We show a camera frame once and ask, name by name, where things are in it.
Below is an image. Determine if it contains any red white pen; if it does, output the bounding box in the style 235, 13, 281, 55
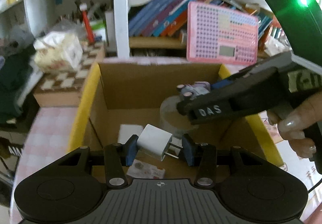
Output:
79, 3, 95, 45

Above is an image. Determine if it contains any white tissue pack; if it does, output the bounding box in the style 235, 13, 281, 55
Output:
33, 32, 83, 73

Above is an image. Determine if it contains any pink toy learning tablet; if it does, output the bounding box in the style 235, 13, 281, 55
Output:
187, 1, 258, 66

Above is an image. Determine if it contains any pile of clothes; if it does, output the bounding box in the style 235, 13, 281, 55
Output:
1, 26, 35, 124

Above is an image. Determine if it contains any checkered board box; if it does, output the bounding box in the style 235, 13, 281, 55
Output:
33, 42, 106, 107

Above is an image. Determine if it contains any small staples box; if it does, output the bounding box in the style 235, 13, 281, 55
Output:
127, 159, 165, 179

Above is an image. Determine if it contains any yellow cardboard box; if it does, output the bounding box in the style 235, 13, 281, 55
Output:
68, 58, 284, 166

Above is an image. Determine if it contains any row of blue books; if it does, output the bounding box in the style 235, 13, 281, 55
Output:
128, 0, 202, 38

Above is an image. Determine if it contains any white charger block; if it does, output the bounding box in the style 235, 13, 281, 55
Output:
117, 124, 143, 144

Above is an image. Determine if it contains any grey toy robot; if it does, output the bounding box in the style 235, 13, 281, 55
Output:
176, 81, 211, 100

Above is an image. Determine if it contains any clear plastic round container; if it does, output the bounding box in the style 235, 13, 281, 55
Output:
160, 95, 199, 139

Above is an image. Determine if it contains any white plug adapter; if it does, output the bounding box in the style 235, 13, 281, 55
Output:
137, 124, 182, 161

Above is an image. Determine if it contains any person's right hand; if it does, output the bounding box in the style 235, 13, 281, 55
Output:
267, 92, 321, 159

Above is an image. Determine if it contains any pink cartoon desk mat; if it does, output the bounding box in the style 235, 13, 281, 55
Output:
10, 56, 322, 224

